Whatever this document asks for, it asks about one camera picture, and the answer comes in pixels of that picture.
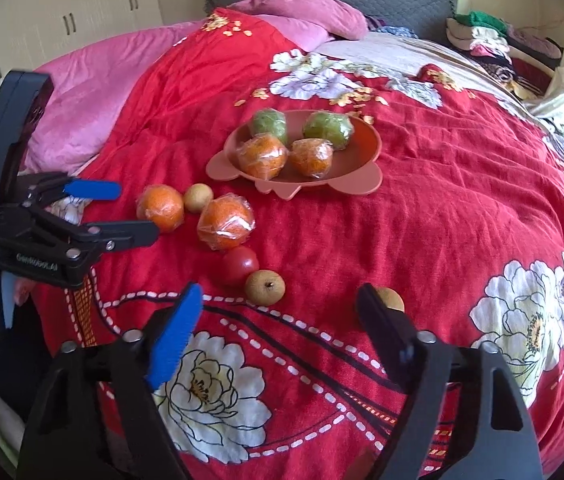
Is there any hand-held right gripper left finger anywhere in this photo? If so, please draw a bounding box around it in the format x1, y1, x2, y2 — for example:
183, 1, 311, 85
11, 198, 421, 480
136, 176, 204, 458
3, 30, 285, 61
16, 282, 204, 480

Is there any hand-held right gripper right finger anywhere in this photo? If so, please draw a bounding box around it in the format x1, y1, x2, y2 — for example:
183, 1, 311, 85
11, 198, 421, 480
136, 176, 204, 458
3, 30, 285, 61
356, 284, 544, 480

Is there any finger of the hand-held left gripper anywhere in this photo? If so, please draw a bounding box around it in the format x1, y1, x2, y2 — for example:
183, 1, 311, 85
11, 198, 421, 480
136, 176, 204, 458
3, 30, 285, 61
17, 172, 122, 211
37, 207, 160, 262

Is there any brown longan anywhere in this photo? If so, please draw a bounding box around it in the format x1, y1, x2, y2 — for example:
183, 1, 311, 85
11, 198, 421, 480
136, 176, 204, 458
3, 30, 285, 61
244, 270, 286, 306
183, 184, 213, 213
373, 286, 406, 313

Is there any plastic-wrapped orange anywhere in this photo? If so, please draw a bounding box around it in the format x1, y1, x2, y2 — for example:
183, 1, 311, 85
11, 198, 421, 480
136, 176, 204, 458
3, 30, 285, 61
237, 132, 289, 181
197, 194, 256, 252
288, 138, 335, 180
136, 185, 185, 233

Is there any red tomato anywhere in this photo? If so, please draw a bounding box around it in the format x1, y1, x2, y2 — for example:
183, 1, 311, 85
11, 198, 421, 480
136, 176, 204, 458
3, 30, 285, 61
221, 246, 260, 286

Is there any plastic-wrapped green citrus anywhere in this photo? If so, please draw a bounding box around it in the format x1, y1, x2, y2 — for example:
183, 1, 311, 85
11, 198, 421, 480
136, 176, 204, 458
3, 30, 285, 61
251, 109, 289, 143
302, 110, 354, 152

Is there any pink quilt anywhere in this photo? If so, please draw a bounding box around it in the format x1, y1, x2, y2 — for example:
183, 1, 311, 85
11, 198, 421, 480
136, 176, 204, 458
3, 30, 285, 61
22, 22, 203, 176

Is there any red floral blanket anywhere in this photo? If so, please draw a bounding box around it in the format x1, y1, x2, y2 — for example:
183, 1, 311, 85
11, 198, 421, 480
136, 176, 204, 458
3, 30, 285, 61
32, 7, 564, 480

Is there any white wardrobe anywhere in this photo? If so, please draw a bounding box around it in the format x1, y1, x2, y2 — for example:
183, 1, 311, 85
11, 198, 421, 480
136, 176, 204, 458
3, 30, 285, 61
0, 0, 164, 127

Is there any pink pillow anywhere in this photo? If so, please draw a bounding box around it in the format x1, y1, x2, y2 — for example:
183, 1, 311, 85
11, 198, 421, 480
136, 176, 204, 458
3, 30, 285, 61
229, 0, 369, 41
257, 12, 335, 54

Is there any beige bed sheet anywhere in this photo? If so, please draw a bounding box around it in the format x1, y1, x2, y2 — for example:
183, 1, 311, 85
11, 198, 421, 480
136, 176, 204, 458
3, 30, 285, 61
312, 31, 518, 97

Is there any stack of folded clothes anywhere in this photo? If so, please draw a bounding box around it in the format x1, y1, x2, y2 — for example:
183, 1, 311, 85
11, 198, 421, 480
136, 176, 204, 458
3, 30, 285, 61
444, 17, 563, 102

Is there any blue patterned cloth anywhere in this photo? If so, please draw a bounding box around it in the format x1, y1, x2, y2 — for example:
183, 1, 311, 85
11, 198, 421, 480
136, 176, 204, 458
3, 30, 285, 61
377, 25, 419, 39

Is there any green knitted garment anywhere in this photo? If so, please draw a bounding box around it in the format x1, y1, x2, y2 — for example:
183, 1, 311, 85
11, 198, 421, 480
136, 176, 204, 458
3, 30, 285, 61
454, 10, 511, 34

